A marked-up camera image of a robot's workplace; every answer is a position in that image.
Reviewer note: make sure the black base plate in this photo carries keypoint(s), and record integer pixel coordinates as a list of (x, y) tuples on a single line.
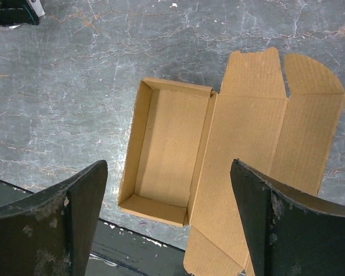
[(117, 251)]

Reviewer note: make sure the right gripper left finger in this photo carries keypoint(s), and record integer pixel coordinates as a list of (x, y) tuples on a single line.
[(51, 232)]

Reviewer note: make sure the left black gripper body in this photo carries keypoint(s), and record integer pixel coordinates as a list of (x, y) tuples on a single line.
[(17, 12)]

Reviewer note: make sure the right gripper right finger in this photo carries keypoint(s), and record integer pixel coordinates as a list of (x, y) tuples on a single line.
[(288, 232)]

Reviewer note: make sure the cardboard box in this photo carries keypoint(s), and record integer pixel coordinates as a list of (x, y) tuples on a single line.
[(277, 114)]

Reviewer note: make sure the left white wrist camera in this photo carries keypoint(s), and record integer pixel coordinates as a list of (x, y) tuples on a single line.
[(37, 7)]

